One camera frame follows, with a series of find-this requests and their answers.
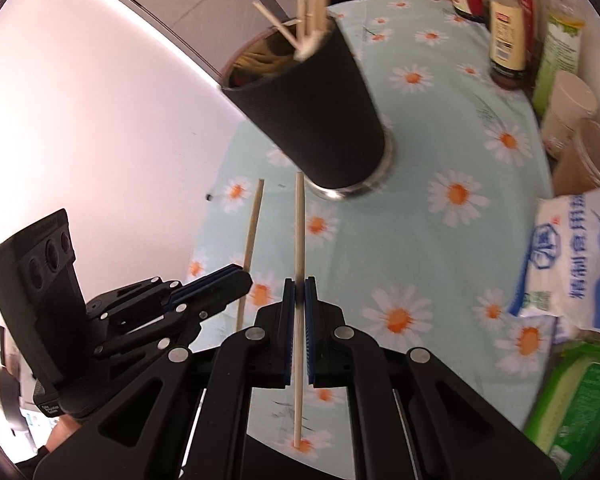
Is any green packet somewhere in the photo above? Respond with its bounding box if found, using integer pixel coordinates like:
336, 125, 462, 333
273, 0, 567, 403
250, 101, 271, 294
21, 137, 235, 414
522, 332, 600, 480

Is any daisy print tablecloth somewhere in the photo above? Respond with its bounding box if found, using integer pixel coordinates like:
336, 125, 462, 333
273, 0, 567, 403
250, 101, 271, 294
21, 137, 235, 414
185, 0, 556, 480

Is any beige paper cup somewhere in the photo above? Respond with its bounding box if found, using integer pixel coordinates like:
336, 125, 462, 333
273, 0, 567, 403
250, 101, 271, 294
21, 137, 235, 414
540, 71, 599, 157

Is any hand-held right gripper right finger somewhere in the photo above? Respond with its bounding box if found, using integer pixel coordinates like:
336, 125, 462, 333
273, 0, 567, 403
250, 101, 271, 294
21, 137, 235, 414
304, 276, 563, 480

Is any black utensil holder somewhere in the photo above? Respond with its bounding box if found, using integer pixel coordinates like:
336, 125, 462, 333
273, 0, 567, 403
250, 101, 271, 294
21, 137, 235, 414
219, 15, 396, 202

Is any brown plastic cup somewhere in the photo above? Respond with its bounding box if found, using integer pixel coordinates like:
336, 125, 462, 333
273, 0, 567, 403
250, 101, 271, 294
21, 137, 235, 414
552, 119, 600, 199

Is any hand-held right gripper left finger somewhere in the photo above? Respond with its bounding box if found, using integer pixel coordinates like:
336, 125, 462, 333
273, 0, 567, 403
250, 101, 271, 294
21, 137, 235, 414
35, 279, 297, 480

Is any white blue salt bag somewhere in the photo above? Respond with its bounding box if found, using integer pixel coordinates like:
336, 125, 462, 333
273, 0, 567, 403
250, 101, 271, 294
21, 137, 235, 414
507, 185, 600, 336

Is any wooden chopstick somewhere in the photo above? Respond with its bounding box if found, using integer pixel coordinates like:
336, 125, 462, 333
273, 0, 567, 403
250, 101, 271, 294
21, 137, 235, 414
235, 178, 266, 333
291, 172, 308, 448
316, 0, 334, 36
252, 2, 302, 52

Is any row of condiment bottles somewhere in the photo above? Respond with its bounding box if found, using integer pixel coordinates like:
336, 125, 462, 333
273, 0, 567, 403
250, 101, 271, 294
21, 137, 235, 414
420, 0, 589, 117

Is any person's left hand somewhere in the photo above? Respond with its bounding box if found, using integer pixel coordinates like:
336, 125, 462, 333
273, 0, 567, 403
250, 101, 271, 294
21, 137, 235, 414
46, 412, 84, 454

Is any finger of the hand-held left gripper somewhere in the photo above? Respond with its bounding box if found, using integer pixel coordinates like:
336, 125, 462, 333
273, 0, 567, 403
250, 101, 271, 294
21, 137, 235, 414
85, 263, 247, 322
94, 271, 254, 359

